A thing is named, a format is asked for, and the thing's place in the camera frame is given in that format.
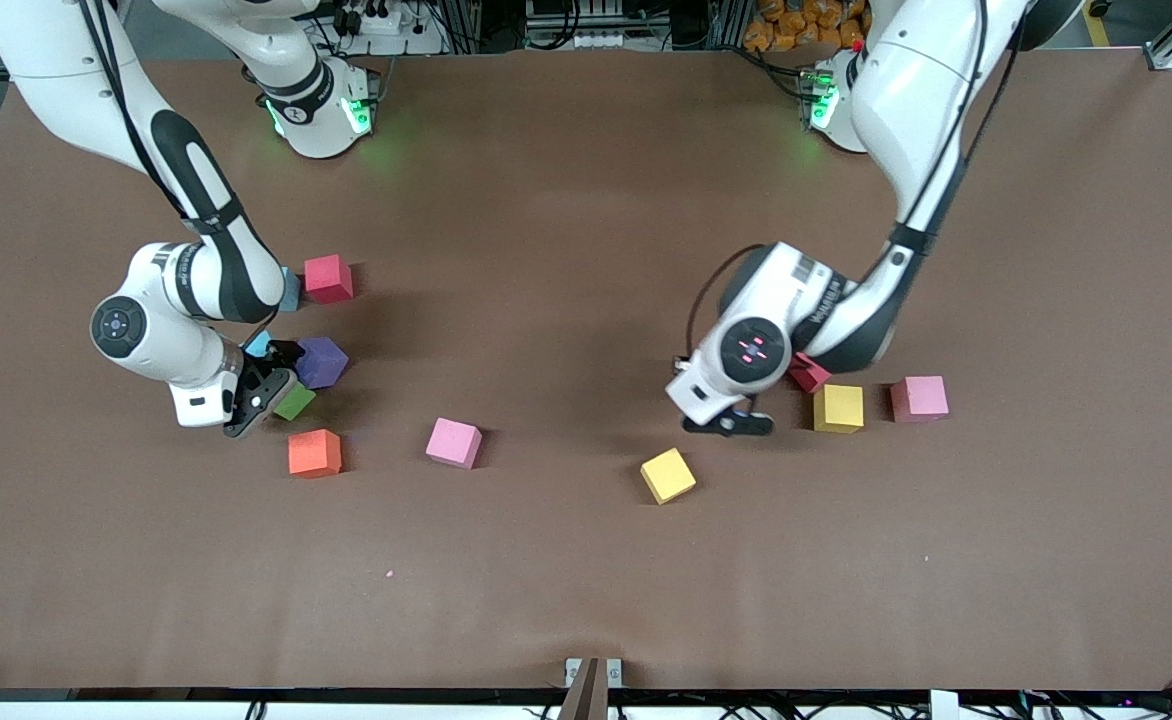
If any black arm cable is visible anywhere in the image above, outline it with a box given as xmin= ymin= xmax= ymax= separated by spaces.
xmin=684 ymin=0 xmax=1027 ymax=366
xmin=76 ymin=0 xmax=247 ymax=236

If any pink foam cube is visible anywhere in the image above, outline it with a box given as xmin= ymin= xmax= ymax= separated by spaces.
xmin=890 ymin=375 xmax=950 ymax=424
xmin=425 ymin=417 xmax=483 ymax=471

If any bag of oranges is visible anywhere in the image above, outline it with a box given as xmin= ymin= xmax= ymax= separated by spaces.
xmin=743 ymin=0 xmax=872 ymax=53

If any purple foam cube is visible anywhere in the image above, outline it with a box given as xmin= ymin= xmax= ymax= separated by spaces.
xmin=296 ymin=337 xmax=351 ymax=391

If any white power strip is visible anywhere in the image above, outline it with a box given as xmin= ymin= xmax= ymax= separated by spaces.
xmin=331 ymin=0 xmax=447 ymax=56

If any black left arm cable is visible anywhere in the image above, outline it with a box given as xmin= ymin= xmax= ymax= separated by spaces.
xmin=684 ymin=0 xmax=1027 ymax=366

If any white electronics box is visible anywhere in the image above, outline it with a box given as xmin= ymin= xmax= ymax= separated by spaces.
xmin=524 ymin=0 xmax=647 ymax=51

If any green foam cube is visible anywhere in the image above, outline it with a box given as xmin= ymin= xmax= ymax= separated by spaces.
xmin=274 ymin=383 xmax=318 ymax=422

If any orange foam cube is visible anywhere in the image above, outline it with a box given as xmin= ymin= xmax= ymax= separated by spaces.
xmin=287 ymin=429 xmax=343 ymax=479

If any red foam cube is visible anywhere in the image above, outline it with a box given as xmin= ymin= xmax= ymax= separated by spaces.
xmin=304 ymin=253 xmax=355 ymax=305
xmin=789 ymin=352 xmax=834 ymax=394

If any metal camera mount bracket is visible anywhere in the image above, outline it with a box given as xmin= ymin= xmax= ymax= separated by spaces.
xmin=558 ymin=657 xmax=624 ymax=720

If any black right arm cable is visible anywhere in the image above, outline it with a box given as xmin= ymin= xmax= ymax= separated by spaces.
xmin=76 ymin=0 xmax=247 ymax=236

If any yellow foam cube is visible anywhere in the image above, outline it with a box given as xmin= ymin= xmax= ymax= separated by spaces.
xmin=640 ymin=447 xmax=698 ymax=506
xmin=812 ymin=384 xmax=865 ymax=435

